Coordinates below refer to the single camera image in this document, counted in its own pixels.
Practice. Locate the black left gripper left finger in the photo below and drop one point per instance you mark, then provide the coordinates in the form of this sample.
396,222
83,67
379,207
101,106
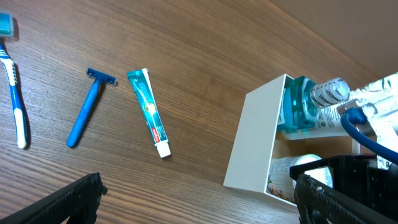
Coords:
77,202

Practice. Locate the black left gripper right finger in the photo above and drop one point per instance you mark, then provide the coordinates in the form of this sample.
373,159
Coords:
318,203

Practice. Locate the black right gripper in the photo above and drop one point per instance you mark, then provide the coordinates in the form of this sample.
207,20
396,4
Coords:
357,178

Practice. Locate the cotton swab tub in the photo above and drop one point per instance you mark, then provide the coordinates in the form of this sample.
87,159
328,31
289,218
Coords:
281,185

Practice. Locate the white lotion tube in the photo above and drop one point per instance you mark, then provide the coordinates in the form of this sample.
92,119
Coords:
329,124

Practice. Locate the blue mouthwash bottle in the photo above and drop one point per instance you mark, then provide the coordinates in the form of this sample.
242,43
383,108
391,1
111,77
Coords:
303,99

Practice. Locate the blue disposable razor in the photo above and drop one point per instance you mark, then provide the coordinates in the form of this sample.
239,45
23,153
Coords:
82,118

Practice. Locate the teal toothpaste tube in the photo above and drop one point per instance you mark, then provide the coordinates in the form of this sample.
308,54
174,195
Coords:
142,87

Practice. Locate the blue white toothbrush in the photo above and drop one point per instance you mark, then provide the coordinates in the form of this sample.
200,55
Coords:
7,30

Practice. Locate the white square container box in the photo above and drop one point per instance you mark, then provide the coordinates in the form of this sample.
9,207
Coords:
257,142

